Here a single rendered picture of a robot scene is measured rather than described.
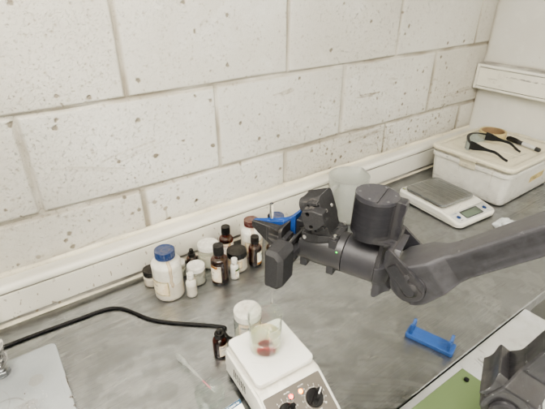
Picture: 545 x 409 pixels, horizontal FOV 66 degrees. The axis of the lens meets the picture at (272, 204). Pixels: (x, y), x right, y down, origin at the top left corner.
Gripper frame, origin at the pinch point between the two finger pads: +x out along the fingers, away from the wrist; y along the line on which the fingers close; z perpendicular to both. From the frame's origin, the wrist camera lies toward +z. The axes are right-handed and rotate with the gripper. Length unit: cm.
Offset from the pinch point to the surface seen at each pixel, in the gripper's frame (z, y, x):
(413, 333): -33.8, -24.8, -21.7
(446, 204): -30, -81, -18
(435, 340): -33.7, -25.1, -26.4
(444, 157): -24, -106, -12
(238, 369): -28.6, 5.6, 3.5
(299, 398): -29.6, 4.5, -8.6
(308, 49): 15, -64, 25
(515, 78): 0, -137, -27
